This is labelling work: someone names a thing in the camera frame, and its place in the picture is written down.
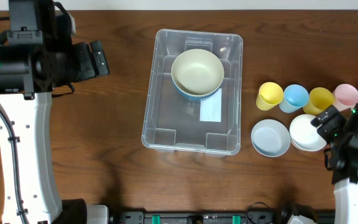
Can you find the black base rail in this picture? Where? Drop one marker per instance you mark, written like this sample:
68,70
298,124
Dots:
292,213

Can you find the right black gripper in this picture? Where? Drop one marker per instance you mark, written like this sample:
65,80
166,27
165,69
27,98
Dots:
329,122

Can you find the white small bowl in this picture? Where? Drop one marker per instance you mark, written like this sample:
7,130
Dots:
304,135

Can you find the yellow cup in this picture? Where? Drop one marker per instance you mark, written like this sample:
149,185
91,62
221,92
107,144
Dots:
319,99
270,94

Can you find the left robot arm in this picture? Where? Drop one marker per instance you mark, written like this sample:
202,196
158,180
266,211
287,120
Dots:
30,191

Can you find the clear plastic storage container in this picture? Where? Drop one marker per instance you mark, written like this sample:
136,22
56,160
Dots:
172,121

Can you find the white label in container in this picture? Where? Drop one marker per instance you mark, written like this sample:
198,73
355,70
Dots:
211,108

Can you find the pink cup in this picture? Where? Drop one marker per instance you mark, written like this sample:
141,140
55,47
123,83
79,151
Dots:
345,97

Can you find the dark blue bowl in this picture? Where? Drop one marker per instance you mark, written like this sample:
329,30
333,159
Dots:
195,97

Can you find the light blue small bowl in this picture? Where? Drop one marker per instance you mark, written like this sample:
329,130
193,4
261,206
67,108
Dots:
270,138

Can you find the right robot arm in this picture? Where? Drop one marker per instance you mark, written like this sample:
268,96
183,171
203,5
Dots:
341,157

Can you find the light blue cup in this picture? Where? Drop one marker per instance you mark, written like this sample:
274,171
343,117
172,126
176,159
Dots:
295,97

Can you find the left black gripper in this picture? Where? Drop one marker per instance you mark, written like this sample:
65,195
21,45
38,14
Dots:
99,58

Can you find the beige bowl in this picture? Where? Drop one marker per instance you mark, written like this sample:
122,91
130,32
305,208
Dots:
197,71

